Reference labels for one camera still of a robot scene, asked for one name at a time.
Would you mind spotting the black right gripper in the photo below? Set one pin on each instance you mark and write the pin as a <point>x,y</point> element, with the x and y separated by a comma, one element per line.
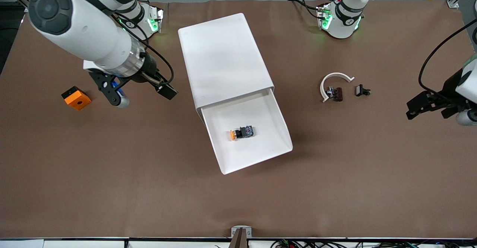
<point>150,68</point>

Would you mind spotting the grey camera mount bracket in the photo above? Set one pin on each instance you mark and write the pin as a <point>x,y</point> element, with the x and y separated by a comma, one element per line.
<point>240,237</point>

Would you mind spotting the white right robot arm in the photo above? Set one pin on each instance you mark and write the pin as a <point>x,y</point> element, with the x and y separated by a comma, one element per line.
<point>82,28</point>

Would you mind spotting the yellow mushroom push button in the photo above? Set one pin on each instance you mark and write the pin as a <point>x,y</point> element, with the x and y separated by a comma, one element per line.
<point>244,132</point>

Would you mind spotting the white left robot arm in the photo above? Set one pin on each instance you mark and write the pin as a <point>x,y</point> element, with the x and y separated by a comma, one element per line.
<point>341,28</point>

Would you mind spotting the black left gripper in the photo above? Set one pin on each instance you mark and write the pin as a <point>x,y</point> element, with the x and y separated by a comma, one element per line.
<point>449,87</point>

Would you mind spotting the small black switch part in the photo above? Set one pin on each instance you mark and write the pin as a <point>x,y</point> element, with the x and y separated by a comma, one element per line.
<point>360,90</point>

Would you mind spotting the orange button enclosure box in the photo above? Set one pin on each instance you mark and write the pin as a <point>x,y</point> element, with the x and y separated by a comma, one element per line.
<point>78,102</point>

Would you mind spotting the white drawer cabinet housing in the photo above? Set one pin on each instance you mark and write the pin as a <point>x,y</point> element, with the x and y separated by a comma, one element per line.
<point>223,54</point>

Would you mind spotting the brown table mat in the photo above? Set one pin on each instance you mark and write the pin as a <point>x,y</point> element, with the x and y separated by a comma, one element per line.
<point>111,166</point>

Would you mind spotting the white curved pipe clamp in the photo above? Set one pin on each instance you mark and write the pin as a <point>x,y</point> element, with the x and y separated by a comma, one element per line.
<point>334,74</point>

